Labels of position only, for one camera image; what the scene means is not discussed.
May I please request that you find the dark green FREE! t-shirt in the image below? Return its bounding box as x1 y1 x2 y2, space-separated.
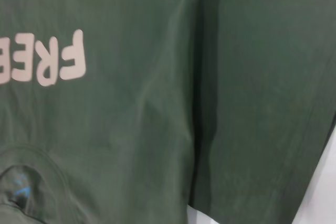
0 0 336 224

